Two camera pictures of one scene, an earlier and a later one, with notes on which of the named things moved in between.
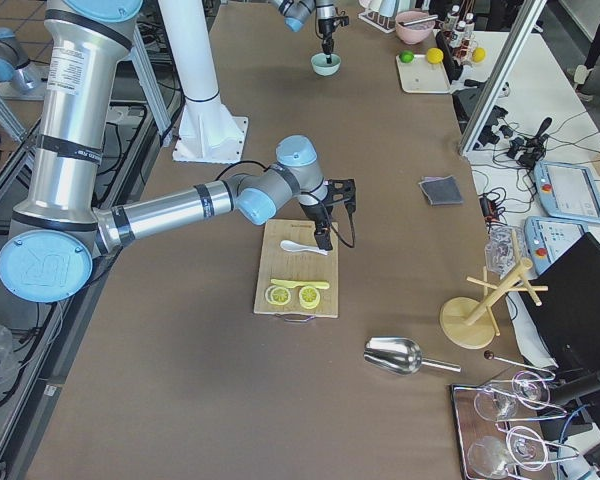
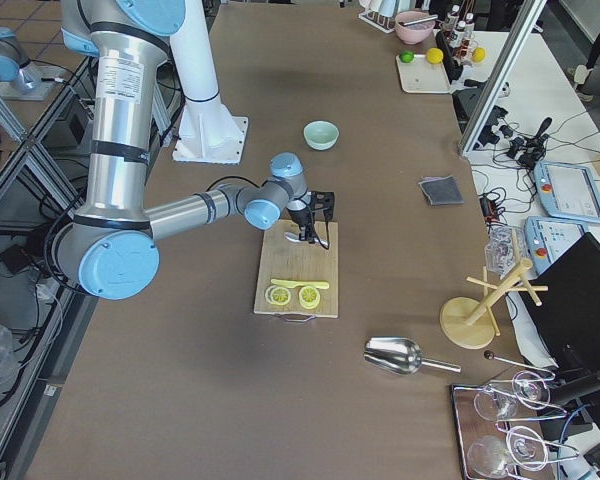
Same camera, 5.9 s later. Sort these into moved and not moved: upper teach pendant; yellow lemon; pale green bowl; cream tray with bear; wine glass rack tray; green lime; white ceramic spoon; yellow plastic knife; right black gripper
Moved: right black gripper; white ceramic spoon; pale green bowl
Not moved: yellow plastic knife; green lime; cream tray with bear; wine glass rack tray; upper teach pendant; yellow lemon
